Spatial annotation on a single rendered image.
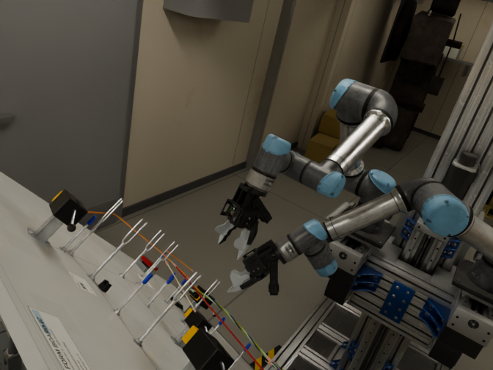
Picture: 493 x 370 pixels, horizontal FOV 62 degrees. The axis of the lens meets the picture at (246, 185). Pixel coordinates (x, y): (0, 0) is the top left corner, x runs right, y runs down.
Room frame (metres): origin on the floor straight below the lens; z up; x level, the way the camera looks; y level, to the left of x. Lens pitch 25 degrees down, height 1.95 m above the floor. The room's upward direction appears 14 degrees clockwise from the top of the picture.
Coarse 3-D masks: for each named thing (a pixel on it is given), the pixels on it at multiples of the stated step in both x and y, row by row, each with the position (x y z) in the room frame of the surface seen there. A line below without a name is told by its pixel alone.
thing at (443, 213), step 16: (416, 192) 1.21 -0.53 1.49; (432, 192) 1.16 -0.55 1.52; (448, 192) 1.16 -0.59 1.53; (416, 208) 1.18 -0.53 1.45; (432, 208) 1.10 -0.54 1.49; (448, 208) 1.09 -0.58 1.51; (464, 208) 1.09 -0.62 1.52; (432, 224) 1.09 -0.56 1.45; (448, 224) 1.09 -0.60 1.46; (464, 224) 1.09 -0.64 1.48; (480, 224) 1.14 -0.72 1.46; (464, 240) 1.14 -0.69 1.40; (480, 240) 1.13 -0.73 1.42
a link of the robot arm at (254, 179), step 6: (252, 174) 1.03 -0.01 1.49; (258, 174) 1.03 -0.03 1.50; (246, 180) 1.04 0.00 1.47; (252, 180) 1.02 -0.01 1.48; (258, 180) 1.02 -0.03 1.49; (264, 180) 1.02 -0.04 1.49; (270, 180) 1.03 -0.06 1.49; (252, 186) 1.02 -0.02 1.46; (258, 186) 1.01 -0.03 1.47; (264, 186) 1.02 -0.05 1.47; (270, 186) 1.04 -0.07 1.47
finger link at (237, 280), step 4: (232, 276) 1.04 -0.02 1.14; (236, 276) 1.04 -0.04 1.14; (240, 276) 1.04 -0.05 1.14; (244, 276) 1.04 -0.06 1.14; (248, 276) 1.04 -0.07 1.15; (232, 280) 1.03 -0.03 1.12; (236, 280) 1.03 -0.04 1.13; (240, 280) 1.03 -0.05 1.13; (244, 280) 1.04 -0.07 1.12; (236, 284) 1.03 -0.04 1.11; (240, 284) 1.03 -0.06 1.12; (232, 288) 1.04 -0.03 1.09; (236, 288) 1.02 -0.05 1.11; (240, 288) 1.02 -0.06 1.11; (228, 292) 1.03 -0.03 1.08; (232, 292) 1.03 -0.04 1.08
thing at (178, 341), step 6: (192, 312) 0.65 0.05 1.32; (198, 312) 0.66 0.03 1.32; (186, 318) 0.64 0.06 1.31; (192, 318) 0.64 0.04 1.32; (198, 318) 0.63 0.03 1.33; (204, 318) 0.65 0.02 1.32; (192, 324) 0.62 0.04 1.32; (198, 324) 0.62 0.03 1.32; (204, 324) 0.63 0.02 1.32; (210, 324) 0.63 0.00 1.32; (186, 330) 0.62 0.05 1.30; (180, 336) 0.62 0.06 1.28; (174, 342) 0.60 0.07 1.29; (180, 342) 0.60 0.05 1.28
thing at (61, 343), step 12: (36, 312) 0.33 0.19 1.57; (48, 324) 0.32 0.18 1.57; (60, 324) 0.34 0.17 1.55; (48, 336) 0.30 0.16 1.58; (60, 336) 0.32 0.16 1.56; (60, 348) 0.30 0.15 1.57; (72, 348) 0.31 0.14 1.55; (60, 360) 0.28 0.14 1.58; (72, 360) 0.29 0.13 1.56; (84, 360) 0.31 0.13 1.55
